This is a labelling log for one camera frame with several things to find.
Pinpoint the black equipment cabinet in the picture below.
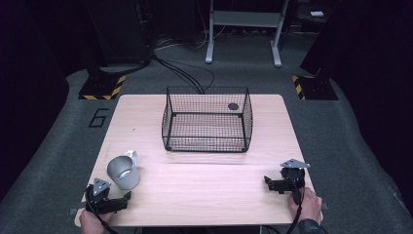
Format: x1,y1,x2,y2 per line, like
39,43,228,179
81,0,154,67

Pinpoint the thick black floor cable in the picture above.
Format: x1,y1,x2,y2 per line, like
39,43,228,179
151,53,207,96

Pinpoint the black wire basket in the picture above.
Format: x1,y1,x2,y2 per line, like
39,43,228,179
161,85,254,154

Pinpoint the right hand-held gripper black cable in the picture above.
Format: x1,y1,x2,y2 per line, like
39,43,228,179
284,175,306,234

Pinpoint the hand-held gripper black cable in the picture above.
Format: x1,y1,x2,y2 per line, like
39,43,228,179
284,175,306,234
84,185,121,234

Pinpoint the thin black floor cable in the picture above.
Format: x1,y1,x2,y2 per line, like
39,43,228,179
162,58,216,93

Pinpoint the black base with hazard stripes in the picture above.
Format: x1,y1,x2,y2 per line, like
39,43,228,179
77,74,127,101
290,74,340,101

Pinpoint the grey cup with white handle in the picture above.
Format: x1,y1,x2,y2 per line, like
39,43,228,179
105,149,141,191

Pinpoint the left hand-held gripper black cable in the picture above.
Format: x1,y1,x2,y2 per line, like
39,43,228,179
84,185,121,234

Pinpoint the white metal stand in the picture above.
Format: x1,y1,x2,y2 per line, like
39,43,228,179
205,0,290,68

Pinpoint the person's right hand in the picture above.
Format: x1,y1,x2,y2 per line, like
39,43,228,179
287,186,323,226

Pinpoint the person's left hand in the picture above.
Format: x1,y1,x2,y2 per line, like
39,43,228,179
79,209,114,234

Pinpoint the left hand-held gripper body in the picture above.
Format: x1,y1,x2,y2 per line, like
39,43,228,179
84,177,129,215

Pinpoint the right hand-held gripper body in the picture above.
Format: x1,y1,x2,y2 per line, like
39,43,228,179
271,158,312,205

